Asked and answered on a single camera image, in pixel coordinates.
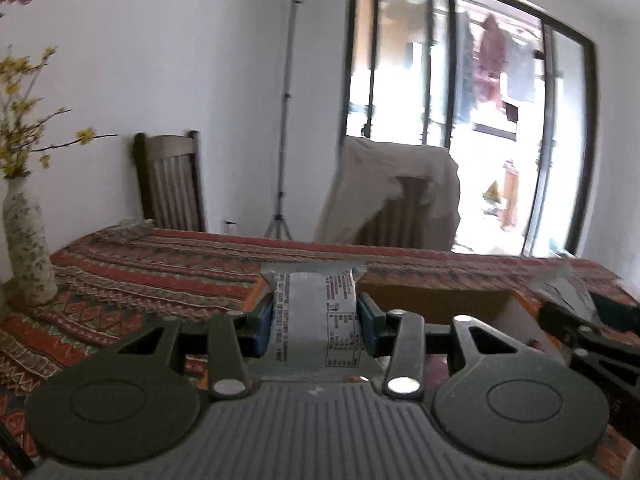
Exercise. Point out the dark wooden chair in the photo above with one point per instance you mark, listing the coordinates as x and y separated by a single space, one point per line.
170 150

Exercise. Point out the beige jacket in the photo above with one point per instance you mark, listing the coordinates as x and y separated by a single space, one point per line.
380 165

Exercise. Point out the floral ceramic vase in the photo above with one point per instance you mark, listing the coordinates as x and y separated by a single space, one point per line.
27 250

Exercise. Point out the patterned red tablecloth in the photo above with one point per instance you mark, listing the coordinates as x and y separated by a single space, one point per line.
150 270

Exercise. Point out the grey hanging shirt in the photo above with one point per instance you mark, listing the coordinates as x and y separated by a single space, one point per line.
522 75

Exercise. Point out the black hanging cloth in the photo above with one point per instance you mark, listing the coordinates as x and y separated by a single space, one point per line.
512 111

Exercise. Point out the blue hanging garment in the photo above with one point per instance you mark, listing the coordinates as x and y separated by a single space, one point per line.
466 60

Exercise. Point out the yellow flower branches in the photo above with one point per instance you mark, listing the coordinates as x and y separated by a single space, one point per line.
85 135

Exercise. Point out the beige hanging garment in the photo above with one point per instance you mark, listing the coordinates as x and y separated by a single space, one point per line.
402 10

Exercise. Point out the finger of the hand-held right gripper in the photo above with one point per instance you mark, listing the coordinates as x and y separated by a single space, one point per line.
605 377
560 320

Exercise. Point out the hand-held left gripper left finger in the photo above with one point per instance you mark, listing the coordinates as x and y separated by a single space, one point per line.
262 330

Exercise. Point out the orange cardboard box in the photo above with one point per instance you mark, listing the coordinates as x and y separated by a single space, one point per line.
440 302

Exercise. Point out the pink hanging garment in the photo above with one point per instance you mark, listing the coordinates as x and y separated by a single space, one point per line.
492 55

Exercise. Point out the black sliding door frame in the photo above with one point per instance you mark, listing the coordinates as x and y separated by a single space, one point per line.
582 160

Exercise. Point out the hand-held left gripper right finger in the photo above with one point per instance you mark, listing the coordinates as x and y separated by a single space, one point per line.
367 330

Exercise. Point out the tall orange balcony item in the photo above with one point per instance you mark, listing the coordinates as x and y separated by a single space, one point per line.
510 195

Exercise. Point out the brown wooden chair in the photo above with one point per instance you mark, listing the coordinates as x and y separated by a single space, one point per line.
400 215

